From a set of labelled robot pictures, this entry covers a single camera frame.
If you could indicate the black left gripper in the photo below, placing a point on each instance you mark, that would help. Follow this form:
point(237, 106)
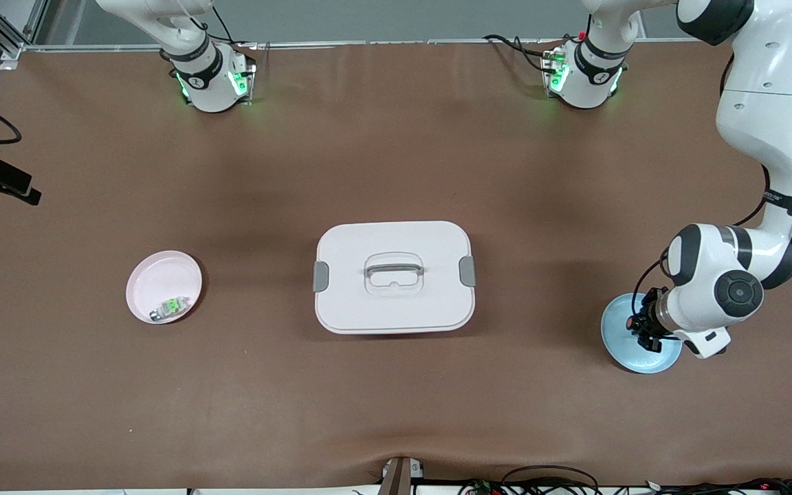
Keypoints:
point(650, 317)

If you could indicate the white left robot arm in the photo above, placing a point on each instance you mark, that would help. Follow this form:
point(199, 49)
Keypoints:
point(774, 103)

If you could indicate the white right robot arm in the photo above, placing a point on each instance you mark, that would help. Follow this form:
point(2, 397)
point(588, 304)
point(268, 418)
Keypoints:
point(210, 89)

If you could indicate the white lidded storage box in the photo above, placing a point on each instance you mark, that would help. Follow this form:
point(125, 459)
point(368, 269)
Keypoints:
point(396, 313)

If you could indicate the light blue round plate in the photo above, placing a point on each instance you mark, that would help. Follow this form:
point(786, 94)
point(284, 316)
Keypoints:
point(619, 344)

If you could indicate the pink round plate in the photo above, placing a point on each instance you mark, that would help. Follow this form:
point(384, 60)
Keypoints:
point(159, 278)

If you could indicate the brown table cover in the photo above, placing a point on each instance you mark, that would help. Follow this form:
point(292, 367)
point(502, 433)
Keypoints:
point(396, 137)

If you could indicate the green and white switch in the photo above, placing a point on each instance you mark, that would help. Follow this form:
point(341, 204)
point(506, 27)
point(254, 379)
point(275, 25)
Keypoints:
point(169, 307)

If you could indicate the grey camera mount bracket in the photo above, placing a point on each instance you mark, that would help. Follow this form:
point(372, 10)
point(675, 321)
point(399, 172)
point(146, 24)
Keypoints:
point(399, 478)

